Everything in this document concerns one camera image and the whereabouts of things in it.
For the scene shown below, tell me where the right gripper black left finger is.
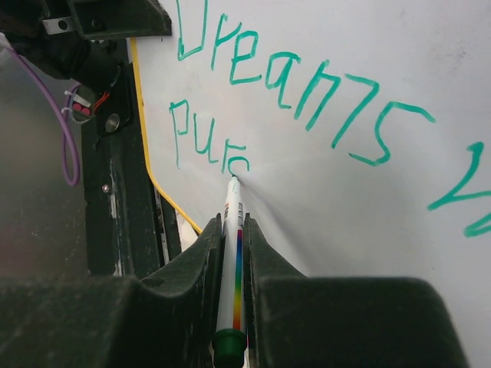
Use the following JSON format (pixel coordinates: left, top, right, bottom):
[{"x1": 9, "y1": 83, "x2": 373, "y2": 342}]
[{"x1": 1, "y1": 218, "x2": 222, "y2": 367}]

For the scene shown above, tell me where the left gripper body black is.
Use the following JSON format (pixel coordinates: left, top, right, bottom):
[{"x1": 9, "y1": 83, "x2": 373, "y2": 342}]
[{"x1": 40, "y1": 16, "x2": 133, "y2": 137}]

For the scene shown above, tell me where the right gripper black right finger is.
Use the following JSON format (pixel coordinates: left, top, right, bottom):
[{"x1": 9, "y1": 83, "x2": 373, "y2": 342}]
[{"x1": 244, "y1": 218, "x2": 468, "y2": 367}]

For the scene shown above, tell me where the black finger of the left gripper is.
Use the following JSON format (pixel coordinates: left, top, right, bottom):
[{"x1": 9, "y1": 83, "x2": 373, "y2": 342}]
[{"x1": 68, "y1": 0, "x2": 172, "y2": 40}]

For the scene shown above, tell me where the white whiteboard marker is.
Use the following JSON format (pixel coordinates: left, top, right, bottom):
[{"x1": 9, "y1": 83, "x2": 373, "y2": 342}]
[{"x1": 212, "y1": 176, "x2": 247, "y2": 367}]

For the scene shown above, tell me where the yellow framed whiteboard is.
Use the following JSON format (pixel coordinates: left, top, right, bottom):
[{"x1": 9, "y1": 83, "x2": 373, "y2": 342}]
[{"x1": 130, "y1": 1, "x2": 490, "y2": 367}]

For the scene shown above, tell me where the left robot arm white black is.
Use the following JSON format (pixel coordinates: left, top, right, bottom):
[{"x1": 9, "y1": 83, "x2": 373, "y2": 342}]
[{"x1": 1, "y1": 0, "x2": 172, "y2": 136}]

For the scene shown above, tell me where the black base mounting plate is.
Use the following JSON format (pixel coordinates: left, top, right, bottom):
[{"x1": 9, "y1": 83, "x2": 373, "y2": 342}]
[{"x1": 81, "y1": 41, "x2": 179, "y2": 278}]

